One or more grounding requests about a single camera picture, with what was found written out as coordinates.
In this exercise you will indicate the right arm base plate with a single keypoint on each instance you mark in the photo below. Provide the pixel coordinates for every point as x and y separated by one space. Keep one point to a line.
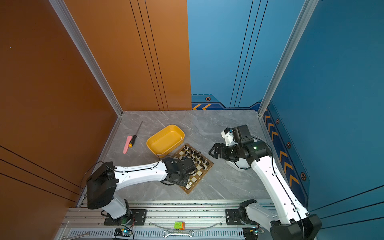
238 217

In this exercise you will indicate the pink flat tool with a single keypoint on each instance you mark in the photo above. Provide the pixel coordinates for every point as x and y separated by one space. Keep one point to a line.
127 144

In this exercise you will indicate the right green circuit board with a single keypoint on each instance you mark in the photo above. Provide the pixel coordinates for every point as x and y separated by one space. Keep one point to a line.
252 233

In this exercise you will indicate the yellow handled screwdriver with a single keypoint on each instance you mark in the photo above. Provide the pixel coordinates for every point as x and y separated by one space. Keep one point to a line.
132 141

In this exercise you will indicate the wooden chess board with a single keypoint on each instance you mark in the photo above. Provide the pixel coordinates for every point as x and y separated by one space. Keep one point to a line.
203 166

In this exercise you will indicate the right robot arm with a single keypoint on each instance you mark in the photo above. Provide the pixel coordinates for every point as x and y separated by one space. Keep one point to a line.
291 220

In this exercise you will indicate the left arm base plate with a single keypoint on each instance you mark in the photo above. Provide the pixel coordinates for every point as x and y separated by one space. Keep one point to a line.
136 217

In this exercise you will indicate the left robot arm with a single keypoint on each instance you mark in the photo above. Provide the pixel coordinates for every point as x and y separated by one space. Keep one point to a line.
104 182

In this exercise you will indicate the aluminium rail frame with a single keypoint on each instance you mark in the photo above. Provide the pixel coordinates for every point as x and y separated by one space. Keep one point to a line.
206 218

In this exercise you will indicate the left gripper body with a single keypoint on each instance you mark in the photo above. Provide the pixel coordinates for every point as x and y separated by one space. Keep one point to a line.
184 179

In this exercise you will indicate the white plastic tray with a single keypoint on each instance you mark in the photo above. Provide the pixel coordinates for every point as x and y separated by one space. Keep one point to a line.
241 165

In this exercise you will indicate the orange green small block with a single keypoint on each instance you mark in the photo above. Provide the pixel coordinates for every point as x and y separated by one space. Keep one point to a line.
179 226

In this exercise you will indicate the green circuit board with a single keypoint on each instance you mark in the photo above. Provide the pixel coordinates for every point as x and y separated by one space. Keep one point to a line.
252 233
123 234

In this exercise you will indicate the left green circuit board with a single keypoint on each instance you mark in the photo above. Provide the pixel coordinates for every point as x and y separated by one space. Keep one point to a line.
123 234

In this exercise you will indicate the yellow plastic tray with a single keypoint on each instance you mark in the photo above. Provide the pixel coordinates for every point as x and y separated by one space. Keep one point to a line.
166 140

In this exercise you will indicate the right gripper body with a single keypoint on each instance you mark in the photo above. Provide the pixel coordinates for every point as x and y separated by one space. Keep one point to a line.
231 152

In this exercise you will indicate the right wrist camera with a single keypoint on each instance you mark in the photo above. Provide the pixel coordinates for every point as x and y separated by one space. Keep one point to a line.
228 136

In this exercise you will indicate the silver combination wrench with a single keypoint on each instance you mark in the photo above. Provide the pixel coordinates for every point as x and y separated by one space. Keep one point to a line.
167 234

